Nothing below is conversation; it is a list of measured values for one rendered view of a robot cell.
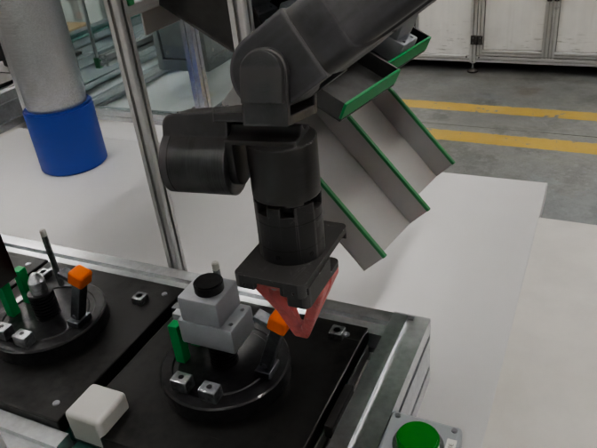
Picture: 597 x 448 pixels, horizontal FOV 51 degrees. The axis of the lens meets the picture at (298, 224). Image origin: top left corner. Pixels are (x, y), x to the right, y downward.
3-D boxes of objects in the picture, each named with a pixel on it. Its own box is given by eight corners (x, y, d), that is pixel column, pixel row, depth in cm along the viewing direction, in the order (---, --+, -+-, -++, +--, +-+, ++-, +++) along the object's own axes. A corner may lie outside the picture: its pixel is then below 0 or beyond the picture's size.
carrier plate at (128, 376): (369, 340, 74) (369, 326, 72) (280, 514, 55) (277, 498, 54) (197, 302, 83) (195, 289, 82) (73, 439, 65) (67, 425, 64)
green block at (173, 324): (191, 356, 68) (182, 321, 66) (185, 364, 67) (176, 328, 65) (182, 354, 69) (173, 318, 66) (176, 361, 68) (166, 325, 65)
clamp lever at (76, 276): (91, 314, 76) (93, 270, 71) (79, 324, 74) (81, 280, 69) (66, 300, 76) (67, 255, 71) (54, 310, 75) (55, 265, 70)
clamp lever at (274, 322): (279, 362, 65) (296, 313, 61) (270, 374, 64) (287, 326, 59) (249, 345, 66) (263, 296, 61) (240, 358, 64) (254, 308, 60)
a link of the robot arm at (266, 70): (282, 47, 43) (316, 44, 51) (135, 49, 46) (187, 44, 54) (287, 214, 47) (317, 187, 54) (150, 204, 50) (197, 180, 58)
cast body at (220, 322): (255, 327, 66) (246, 273, 62) (235, 355, 63) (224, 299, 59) (188, 313, 69) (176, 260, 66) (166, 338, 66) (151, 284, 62)
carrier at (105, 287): (188, 300, 84) (169, 220, 78) (62, 436, 66) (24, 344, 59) (53, 270, 94) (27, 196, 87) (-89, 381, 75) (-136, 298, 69)
